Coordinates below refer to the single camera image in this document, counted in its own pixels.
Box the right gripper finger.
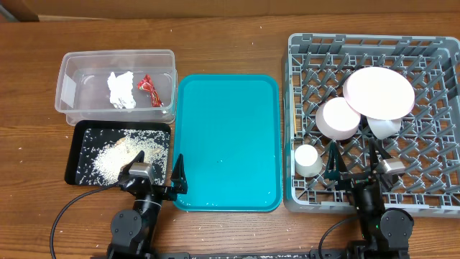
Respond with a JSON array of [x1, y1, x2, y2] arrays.
[[325, 142, 348, 175], [368, 139, 390, 171]]

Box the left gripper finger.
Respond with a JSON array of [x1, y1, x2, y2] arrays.
[[170, 154, 188, 194], [120, 150, 144, 175]]

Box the grey metal bowl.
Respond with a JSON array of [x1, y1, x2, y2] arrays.
[[367, 117, 402, 140]]

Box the white cup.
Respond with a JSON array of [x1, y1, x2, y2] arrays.
[[295, 145, 323, 178]]

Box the rice and food leftovers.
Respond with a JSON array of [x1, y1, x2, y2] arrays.
[[75, 128, 170, 186]]

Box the large pink plate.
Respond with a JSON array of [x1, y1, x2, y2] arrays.
[[343, 67, 415, 120]]

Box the white napkin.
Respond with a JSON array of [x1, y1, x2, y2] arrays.
[[107, 71, 136, 109]]

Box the red snack wrapper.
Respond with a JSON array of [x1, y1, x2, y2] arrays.
[[137, 74, 163, 107]]

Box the wooden chopstick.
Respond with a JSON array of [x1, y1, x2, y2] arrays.
[[293, 104, 297, 137]]

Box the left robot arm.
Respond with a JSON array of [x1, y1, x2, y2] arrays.
[[106, 151, 188, 258]]

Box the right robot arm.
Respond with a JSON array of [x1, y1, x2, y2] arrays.
[[318, 139, 414, 259]]

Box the black waste tray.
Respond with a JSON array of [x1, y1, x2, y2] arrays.
[[65, 120, 171, 186]]

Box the grey dishwasher rack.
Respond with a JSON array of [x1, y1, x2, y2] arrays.
[[282, 33, 459, 218]]

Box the teal serving tray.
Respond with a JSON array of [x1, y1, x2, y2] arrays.
[[173, 74, 282, 212]]

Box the clear plastic bin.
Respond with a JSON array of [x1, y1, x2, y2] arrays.
[[55, 49, 178, 125]]

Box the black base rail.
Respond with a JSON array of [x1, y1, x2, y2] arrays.
[[91, 249, 397, 259]]

